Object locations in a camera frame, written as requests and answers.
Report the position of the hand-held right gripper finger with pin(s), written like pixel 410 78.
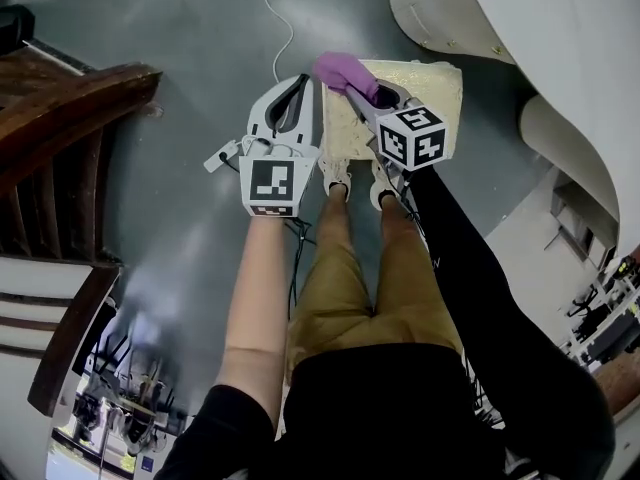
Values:
pixel 361 104
pixel 402 97

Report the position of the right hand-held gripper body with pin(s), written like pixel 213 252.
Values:
pixel 410 138

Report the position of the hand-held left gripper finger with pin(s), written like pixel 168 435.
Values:
pixel 310 118
pixel 260 118

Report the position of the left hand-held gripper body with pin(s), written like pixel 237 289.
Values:
pixel 272 178

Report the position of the cream upholstered footstool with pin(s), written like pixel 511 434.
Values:
pixel 430 88

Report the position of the purple cloth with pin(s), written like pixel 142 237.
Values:
pixel 345 73

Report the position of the person's left forearm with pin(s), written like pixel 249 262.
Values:
pixel 257 293

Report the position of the person's right forearm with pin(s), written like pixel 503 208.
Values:
pixel 460 258

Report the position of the white curved counter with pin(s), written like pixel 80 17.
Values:
pixel 565 43

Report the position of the white power strip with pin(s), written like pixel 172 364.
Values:
pixel 217 157

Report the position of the person's left white shoe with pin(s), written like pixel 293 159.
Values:
pixel 336 173

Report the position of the person's left leg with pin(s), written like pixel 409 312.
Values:
pixel 334 218

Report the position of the person's leg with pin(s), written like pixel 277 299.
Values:
pixel 334 218
pixel 397 228

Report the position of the person's right leg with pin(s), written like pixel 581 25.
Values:
pixel 397 228

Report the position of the grey step shelf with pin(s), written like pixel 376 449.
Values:
pixel 580 228

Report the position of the white brown striped bed base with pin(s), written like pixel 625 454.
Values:
pixel 35 280

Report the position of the black bin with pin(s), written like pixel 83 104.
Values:
pixel 15 28

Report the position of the person's black shirt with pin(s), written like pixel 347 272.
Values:
pixel 380 418

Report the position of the brown wooden slatted frame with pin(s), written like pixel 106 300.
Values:
pixel 55 118

